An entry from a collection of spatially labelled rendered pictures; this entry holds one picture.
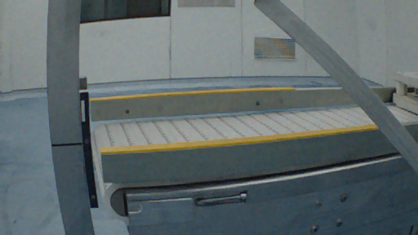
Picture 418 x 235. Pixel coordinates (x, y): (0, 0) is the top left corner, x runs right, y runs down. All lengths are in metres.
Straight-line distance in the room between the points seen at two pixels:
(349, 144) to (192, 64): 5.16
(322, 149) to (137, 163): 0.21
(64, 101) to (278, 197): 0.38
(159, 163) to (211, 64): 5.26
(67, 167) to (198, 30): 4.96
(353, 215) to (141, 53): 5.09
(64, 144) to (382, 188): 0.50
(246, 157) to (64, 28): 0.37
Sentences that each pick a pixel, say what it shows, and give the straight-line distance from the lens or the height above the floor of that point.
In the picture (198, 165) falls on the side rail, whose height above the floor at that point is 0.81.
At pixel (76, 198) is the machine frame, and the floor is 0.66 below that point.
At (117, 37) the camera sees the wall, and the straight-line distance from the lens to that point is 5.58.
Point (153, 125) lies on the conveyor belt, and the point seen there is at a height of 0.80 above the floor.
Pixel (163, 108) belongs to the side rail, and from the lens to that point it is 0.75.
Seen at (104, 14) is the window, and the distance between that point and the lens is 5.57.
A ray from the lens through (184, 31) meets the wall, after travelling 5.64.
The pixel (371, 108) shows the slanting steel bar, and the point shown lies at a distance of 0.50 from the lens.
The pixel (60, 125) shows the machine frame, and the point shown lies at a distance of 0.76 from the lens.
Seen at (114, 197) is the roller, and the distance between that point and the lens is 0.50.
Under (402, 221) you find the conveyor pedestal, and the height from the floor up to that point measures 0.65.
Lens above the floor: 0.97
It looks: 13 degrees down
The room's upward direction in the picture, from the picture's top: straight up
